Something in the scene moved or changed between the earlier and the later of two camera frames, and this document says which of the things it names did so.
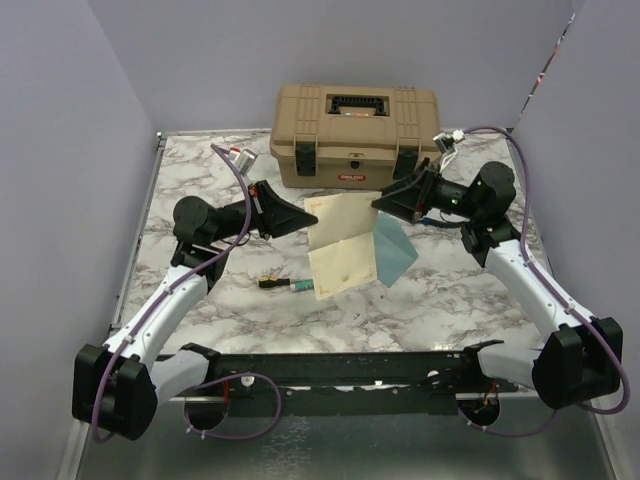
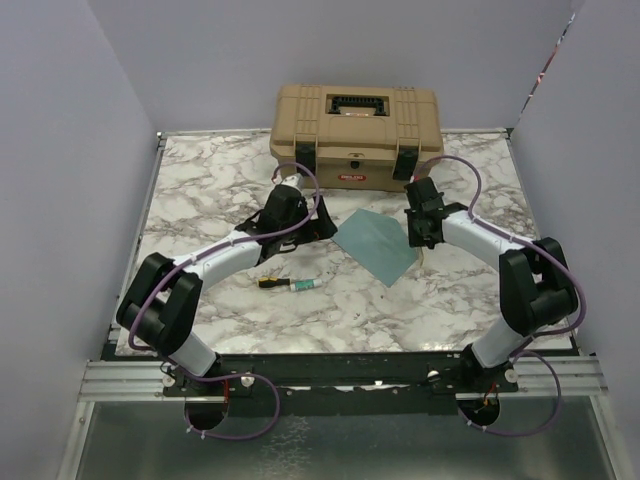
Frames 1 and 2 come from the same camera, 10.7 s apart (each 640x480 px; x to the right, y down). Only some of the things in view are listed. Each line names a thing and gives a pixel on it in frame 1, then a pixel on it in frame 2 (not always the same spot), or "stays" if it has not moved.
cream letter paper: [341, 244] → [424, 257]
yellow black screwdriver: [266, 282] stays
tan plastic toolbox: [361, 137] stays
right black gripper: [410, 195] → [414, 239]
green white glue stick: [300, 285] stays
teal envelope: [394, 250] stays
